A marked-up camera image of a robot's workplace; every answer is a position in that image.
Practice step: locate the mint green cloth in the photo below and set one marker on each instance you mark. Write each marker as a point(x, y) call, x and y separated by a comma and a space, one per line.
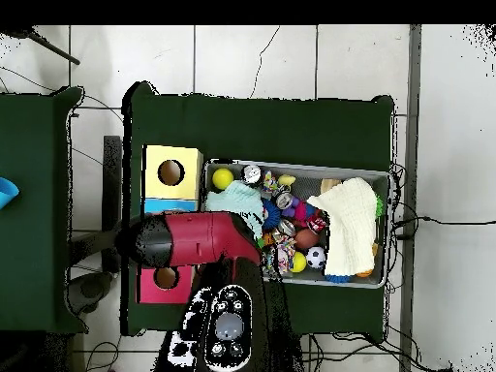
point(236, 199)

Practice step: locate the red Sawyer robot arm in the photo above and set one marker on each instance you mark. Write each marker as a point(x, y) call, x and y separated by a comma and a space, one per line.
point(201, 240)

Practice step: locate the wooden box with three holes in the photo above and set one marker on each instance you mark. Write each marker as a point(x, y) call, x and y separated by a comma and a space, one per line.
point(186, 182)

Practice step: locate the shallow mesh bin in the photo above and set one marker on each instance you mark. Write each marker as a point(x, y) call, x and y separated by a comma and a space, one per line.
point(310, 174)

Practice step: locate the blue spiky ball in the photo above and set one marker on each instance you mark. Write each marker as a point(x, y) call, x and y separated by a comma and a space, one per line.
point(271, 215)

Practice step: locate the silver drink can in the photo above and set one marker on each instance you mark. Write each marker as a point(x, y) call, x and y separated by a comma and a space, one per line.
point(252, 174)

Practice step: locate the yellow ball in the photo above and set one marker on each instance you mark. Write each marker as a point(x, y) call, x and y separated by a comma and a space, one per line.
point(223, 179)
point(299, 262)

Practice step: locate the brown toy football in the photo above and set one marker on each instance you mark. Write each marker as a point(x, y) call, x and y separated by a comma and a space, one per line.
point(306, 239)

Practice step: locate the crushed red can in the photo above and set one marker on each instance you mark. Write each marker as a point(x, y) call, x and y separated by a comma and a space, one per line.
point(317, 224)

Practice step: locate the dark green table cloth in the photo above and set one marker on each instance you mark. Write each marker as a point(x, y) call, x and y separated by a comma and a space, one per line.
point(27, 155)
point(271, 128)

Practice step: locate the small soccer ball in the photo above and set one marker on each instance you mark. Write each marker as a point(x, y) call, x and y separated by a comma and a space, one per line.
point(316, 257)

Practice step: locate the cream cloth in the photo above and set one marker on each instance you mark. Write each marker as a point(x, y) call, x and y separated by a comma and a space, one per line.
point(348, 224)

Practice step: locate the blue plastic cup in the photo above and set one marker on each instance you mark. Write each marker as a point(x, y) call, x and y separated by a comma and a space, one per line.
point(7, 193)

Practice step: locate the black rod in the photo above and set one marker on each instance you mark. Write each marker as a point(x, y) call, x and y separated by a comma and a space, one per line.
point(58, 52)

